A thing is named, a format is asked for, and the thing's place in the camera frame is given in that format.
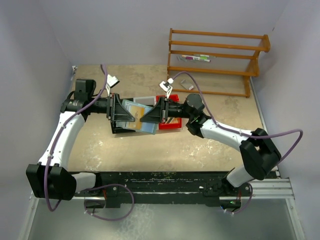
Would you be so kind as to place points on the black bin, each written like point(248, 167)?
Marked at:
point(119, 130)

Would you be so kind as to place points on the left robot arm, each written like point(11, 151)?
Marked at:
point(65, 140)

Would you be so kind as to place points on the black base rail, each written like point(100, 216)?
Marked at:
point(209, 188)

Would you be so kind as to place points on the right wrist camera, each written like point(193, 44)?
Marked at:
point(167, 87)

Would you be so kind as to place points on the white bin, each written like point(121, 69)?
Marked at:
point(145, 100)

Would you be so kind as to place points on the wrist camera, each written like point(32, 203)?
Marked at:
point(167, 87)
point(111, 82)

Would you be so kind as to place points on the red bin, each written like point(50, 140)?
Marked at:
point(172, 123)

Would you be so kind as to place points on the wooden shelf rack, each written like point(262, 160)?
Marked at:
point(251, 70)

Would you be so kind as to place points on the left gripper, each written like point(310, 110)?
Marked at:
point(110, 107)

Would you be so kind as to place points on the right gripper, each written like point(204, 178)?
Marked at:
point(164, 110)

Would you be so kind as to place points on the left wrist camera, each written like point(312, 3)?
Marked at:
point(111, 82)

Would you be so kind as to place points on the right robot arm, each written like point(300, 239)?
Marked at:
point(259, 153)

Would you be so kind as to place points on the grey clip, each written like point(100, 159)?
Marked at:
point(180, 58)

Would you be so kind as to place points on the purple marker pen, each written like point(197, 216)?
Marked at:
point(196, 58)

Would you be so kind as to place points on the gold card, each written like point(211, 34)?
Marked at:
point(137, 111)

